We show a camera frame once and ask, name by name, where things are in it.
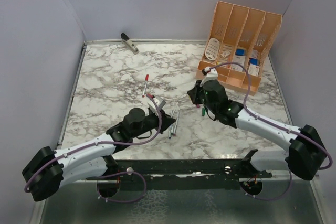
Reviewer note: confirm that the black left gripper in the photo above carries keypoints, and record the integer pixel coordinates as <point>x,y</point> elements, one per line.
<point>167,120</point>

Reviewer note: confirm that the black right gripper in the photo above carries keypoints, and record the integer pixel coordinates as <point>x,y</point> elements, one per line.
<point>194,92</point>

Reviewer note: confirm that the orange-tipped white pen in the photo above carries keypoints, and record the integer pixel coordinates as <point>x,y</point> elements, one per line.
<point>170,127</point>

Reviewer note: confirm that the magenta-tipped white pen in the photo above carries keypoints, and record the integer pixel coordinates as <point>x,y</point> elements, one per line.
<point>177,114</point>

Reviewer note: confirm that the red-tipped white pen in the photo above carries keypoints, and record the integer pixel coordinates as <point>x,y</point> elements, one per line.
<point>145,85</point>

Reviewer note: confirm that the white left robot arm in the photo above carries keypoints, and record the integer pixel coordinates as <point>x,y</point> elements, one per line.
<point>49,170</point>

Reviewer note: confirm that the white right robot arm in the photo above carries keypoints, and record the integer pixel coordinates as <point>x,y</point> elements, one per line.
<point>306,152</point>

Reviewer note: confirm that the white oval perforated plate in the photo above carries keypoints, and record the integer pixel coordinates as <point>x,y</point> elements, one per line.
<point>212,49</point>

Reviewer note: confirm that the white paper box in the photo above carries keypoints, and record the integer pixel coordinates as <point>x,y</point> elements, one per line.
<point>239,60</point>

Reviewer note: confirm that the blue white box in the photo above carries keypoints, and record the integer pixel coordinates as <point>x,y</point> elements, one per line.
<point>240,52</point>

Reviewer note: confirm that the orange desk organizer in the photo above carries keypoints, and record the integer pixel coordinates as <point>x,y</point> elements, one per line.
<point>237,26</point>

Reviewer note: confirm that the grey black stapler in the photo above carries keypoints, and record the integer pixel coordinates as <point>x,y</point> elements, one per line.
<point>129,43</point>

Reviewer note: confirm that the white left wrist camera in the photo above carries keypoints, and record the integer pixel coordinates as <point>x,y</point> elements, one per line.
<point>156,103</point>

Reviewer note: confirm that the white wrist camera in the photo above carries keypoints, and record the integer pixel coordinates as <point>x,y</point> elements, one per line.
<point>209,74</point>
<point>156,103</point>

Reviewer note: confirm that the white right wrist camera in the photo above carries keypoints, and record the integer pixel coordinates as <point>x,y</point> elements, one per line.
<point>209,74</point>

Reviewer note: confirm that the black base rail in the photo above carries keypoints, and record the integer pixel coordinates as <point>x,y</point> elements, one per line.
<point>180,174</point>

